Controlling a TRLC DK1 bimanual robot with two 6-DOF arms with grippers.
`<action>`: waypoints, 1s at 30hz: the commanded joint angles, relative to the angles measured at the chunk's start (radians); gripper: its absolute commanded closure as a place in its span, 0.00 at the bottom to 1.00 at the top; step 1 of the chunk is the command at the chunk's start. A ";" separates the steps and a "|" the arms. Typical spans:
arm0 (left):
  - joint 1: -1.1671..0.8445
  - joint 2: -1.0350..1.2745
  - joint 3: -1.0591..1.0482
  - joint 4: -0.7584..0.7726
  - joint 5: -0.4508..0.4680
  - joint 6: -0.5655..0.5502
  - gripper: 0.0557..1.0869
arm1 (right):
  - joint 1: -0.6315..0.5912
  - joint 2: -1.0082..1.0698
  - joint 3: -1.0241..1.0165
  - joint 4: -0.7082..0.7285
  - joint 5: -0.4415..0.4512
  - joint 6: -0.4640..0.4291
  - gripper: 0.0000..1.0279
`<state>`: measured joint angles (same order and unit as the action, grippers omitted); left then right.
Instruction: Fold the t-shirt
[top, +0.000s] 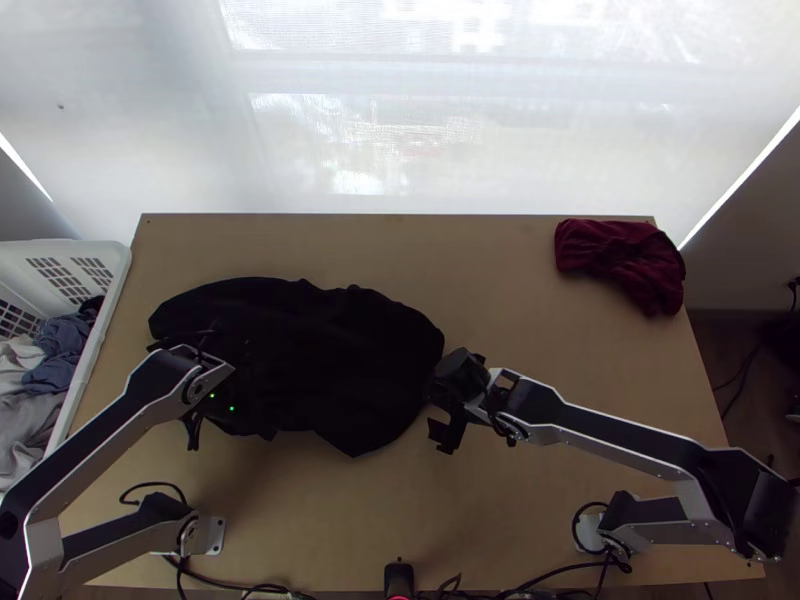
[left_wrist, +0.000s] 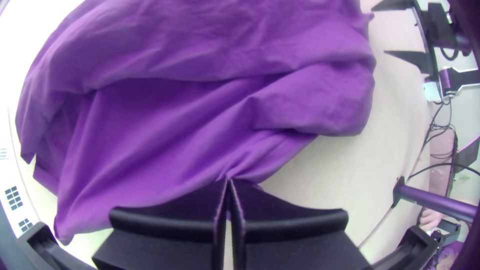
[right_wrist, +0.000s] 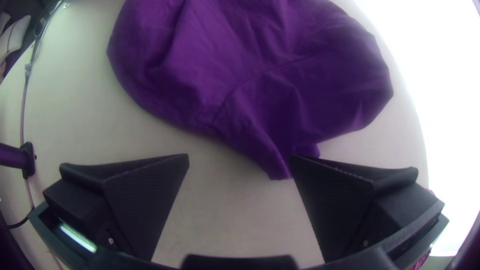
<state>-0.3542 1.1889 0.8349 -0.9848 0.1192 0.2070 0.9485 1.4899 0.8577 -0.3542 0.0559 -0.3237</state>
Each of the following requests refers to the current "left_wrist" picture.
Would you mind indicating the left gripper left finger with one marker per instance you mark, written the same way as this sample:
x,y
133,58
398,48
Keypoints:
x,y
168,240

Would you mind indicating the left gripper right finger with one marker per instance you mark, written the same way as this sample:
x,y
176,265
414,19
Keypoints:
x,y
292,243

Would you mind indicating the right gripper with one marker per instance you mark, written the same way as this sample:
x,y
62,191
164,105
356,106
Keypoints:
x,y
437,20

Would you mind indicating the dark t-shirt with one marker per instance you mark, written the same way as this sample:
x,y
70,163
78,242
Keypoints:
x,y
187,112

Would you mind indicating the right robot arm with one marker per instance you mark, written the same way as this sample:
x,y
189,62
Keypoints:
x,y
463,78

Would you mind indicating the white laundry basket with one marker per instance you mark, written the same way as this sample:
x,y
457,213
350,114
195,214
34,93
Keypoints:
x,y
22,213

